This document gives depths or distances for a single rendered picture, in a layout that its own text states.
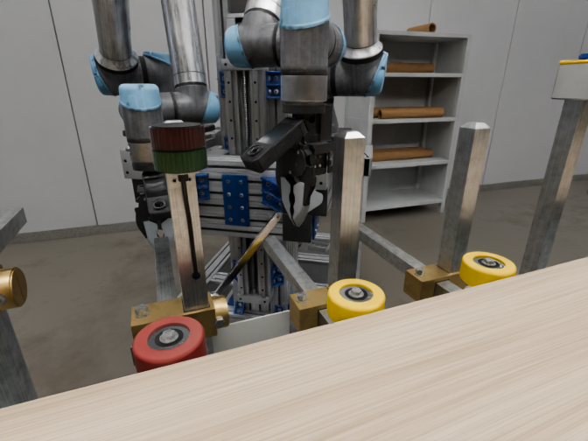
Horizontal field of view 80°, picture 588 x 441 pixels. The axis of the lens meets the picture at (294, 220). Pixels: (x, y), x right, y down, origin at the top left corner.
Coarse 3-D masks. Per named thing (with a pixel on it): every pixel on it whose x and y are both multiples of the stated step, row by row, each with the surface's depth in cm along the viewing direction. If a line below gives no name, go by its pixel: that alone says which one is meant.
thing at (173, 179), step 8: (160, 128) 37; (168, 128) 37; (176, 128) 37; (184, 128) 38; (168, 152) 38; (176, 152) 38; (168, 176) 44; (176, 176) 44; (184, 176) 41; (192, 176) 45; (168, 184) 44; (176, 184) 44; (184, 184) 41; (192, 184) 45; (184, 192) 42; (184, 200) 43; (192, 232) 47; (192, 240) 47; (192, 248) 48; (192, 256) 48; (192, 264) 49
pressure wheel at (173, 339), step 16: (160, 320) 44; (176, 320) 44; (192, 320) 44; (144, 336) 41; (160, 336) 41; (176, 336) 41; (192, 336) 41; (144, 352) 38; (160, 352) 38; (176, 352) 38; (192, 352) 39; (144, 368) 38
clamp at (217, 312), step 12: (168, 300) 54; (180, 300) 54; (216, 300) 54; (132, 312) 51; (156, 312) 51; (168, 312) 51; (180, 312) 51; (192, 312) 51; (204, 312) 52; (216, 312) 53; (132, 324) 49; (144, 324) 49; (204, 324) 52; (216, 324) 52; (228, 324) 55; (132, 336) 49
